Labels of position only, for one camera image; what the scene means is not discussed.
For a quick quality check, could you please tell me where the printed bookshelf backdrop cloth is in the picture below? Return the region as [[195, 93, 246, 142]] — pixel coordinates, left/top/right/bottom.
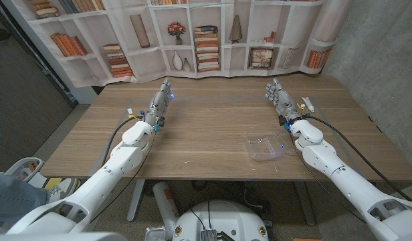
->
[[1, 0, 354, 88]]

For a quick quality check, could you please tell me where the foil tray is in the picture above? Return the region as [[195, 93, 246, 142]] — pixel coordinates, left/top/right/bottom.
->
[[144, 226, 167, 241]]

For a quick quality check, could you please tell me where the white table leg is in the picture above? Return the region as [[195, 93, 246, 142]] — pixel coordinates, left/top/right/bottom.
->
[[126, 179, 146, 223]]

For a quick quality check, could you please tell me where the clear plastic clamshell container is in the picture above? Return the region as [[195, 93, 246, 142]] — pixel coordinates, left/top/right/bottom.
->
[[243, 131, 298, 162]]

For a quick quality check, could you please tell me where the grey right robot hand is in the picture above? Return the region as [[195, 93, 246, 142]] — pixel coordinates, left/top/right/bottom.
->
[[264, 77, 303, 127]]

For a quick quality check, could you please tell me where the grey table leg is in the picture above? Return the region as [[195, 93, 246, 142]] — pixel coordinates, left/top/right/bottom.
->
[[294, 181, 316, 227]]

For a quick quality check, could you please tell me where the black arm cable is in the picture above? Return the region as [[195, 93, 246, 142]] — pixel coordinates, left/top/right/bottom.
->
[[304, 115, 412, 204], [100, 115, 145, 168]]

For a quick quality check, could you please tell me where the person's leg in jeans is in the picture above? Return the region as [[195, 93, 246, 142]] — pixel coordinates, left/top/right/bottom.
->
[[0, 170, 52, 228]]

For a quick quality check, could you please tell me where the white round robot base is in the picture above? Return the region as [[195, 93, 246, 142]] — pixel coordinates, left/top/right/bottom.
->
[[172, 199, 270, 241]]

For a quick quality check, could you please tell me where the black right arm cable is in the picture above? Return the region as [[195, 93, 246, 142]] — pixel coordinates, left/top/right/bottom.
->
[[304, 115, 412, 204]]

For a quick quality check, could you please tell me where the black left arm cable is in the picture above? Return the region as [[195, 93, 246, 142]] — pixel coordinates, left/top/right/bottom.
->
[[100, 115, 145, 168]]

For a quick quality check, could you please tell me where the white roll with orange label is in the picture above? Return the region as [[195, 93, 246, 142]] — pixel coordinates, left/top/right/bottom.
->
[[152, 181, 180, 232]]

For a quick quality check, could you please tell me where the white plastic footrest base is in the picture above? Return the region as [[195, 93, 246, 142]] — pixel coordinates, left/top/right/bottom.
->
[[4, 157, 82, 202]]

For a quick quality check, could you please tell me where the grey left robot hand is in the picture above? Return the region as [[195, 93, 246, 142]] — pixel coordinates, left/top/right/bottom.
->
[[144, 78, 175, 131]]

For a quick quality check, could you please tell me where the white sneaker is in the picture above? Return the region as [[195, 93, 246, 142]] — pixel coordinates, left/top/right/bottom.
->
[[47, 177, 80, 204]]

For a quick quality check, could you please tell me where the white toothpaste tube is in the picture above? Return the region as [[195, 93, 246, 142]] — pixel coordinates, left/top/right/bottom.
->
[[301, 96, 316, 113]]

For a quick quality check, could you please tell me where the black floor cable bundle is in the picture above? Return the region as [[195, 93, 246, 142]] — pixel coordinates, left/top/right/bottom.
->
[[191, 180, 272, 215]]

